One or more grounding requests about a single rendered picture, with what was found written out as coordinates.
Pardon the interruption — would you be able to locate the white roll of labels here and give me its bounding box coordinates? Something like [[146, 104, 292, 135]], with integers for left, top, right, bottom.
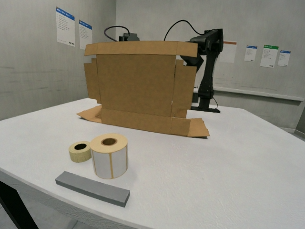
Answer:
[[90, 133, 128, 179]]

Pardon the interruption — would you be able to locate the brown cardboard box wall with flaps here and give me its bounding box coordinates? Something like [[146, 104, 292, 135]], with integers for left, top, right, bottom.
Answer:
[[77, 41, 210, 137]]

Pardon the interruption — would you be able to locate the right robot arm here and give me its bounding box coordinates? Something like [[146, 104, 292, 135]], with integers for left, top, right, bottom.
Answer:
[[119, 33, 140, 42]]

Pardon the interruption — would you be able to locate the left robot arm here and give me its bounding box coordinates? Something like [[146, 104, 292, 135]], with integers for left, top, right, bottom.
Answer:
[[180, 29, 224, 113]]

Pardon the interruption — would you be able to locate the beige roll of masking tape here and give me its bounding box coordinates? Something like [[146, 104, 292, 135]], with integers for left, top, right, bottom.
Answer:
[[69, 141, 92, 163]]

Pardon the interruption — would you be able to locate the grey rectangular bar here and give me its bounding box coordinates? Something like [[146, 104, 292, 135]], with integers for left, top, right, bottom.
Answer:
[[55, 171, 130, 208]]

